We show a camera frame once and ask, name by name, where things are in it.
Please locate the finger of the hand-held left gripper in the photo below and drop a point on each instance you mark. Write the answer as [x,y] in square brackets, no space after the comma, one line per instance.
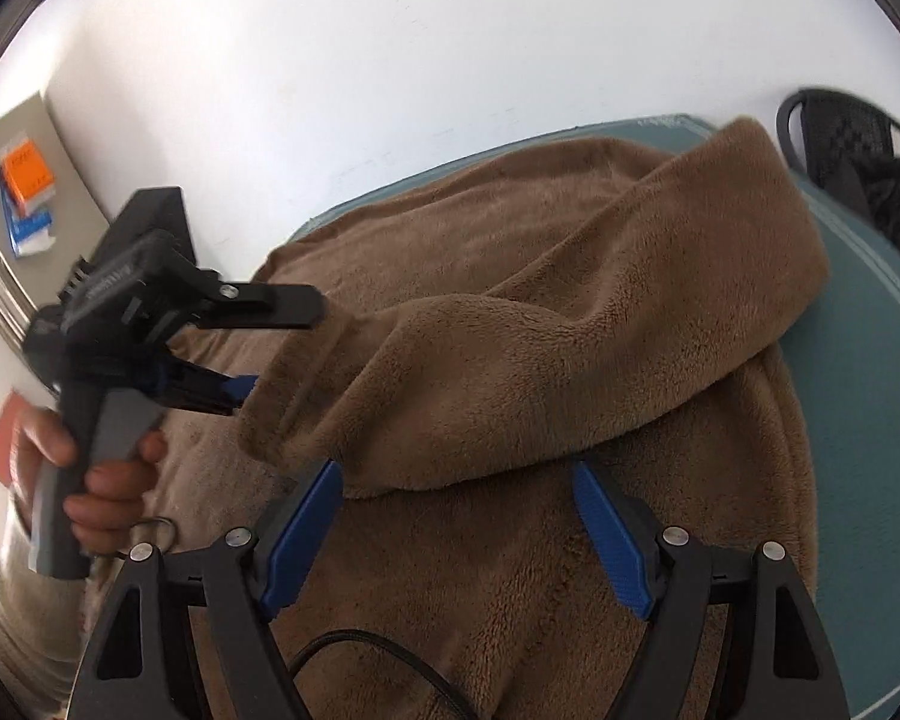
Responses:
[270,307]
[240,388]

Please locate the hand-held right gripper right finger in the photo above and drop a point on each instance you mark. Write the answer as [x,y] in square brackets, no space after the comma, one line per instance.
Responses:
[607,532]

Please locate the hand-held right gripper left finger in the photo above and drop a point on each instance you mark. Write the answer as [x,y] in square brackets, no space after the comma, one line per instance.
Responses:
[304,532]

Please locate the brown fleece garment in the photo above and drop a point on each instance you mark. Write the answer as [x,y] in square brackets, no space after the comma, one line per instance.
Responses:
[495,360]

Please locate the person's left forearm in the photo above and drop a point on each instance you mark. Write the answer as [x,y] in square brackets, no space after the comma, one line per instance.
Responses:
[22,615]

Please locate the person's left hand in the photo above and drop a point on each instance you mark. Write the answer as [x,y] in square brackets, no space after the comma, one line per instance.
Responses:
[112,510]

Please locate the blue book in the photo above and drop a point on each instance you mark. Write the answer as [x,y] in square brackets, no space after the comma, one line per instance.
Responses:
[30,232]

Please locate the grey cabinet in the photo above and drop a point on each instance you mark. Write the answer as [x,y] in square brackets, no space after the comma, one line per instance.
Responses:
[67,187]

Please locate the orange book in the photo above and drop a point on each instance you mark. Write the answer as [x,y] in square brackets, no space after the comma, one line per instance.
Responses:
[26,172]

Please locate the red board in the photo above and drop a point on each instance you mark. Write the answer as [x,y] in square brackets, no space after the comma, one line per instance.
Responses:
[0,442]

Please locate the teal mat with white border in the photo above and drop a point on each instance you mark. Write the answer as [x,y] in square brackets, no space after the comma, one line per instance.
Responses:
[862,390]

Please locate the black mesh chair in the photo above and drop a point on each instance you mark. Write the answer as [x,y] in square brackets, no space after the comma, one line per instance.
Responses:
[832,127]

